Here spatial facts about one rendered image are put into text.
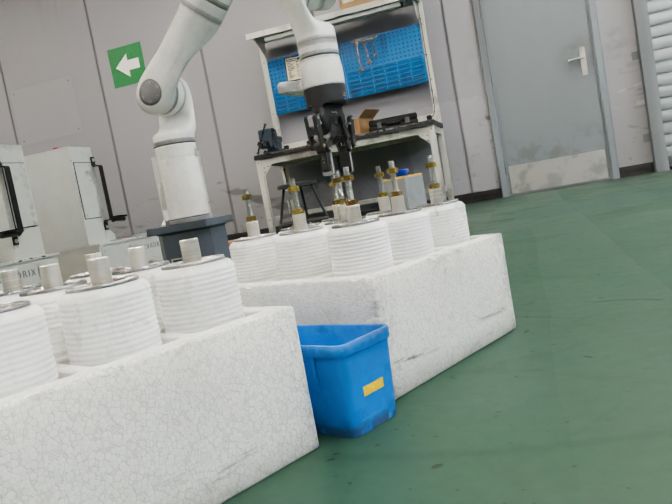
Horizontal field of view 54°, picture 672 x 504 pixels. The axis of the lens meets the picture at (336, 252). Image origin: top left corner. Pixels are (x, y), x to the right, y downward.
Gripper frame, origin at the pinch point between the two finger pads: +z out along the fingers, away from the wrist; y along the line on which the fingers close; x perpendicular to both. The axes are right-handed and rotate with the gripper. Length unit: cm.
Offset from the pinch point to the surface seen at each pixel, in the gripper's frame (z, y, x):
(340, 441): 35, -37, -15
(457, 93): -65, 493, 139
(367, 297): 19.7, -23.2, -14.2
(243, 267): 14.5, -14.5, 13.5
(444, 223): 12.9, 4.5, -16.6
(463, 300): 25.4, -1.6, -20.2
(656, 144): 10, 520, -16
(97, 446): 24, -66, -7
